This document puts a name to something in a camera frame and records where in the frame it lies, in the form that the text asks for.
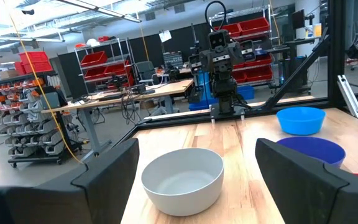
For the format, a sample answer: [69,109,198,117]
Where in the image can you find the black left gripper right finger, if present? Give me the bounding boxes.
[254,138,358,224]

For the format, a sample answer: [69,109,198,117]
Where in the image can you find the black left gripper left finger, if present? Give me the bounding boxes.
[0,138,140,224]

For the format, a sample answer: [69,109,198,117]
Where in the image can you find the dark blue bowl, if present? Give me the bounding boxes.
[276,136,347,169]

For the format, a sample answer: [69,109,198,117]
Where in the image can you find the light blue bowl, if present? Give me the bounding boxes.
[276,106,326,136]

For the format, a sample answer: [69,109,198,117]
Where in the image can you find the white bowl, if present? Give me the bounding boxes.
[140,147,225,217]

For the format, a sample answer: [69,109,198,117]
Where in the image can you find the stack of red crates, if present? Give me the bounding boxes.
[13,51,54,75]

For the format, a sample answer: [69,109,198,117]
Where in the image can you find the blue plastic crate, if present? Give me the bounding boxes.
[188,85,256,111]

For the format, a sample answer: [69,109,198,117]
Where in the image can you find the white paper sheet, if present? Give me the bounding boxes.
[158,29,173,44]

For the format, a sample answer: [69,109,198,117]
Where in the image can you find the wooden workbench with grey legs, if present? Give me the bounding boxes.
[40,78,195,162]

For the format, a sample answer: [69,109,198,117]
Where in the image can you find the grey office chair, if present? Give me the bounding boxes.
[134,60,165,86]

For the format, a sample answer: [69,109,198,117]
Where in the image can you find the cart with grey storage bins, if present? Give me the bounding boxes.
[0,77,83,169]

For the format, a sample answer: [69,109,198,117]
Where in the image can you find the computer monitor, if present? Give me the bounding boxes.
[291,9,306,30]

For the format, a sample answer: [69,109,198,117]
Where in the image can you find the silver aluminium extrusion bar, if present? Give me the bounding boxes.
[336,74,358,119]

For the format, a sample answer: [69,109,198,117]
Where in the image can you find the long ceiling light strip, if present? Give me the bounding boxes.
[56,0,142,24]

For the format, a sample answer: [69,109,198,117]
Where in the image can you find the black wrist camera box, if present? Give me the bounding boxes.
[208,29,231,50]

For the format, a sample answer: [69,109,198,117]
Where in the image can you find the tall wire rack red bins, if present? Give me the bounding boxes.
[208,4,275,88]

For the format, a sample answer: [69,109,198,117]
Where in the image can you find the black cable loop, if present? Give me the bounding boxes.
[204,0,228,32]

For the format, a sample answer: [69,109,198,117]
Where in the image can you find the black metal table frame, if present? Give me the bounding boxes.
[113,0,358,150]

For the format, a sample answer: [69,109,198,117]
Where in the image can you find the small wire rack red bins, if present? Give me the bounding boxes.
[74,37,135,95]

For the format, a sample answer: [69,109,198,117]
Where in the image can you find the yellow hanging cable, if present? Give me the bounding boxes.
[1,0,83,165]

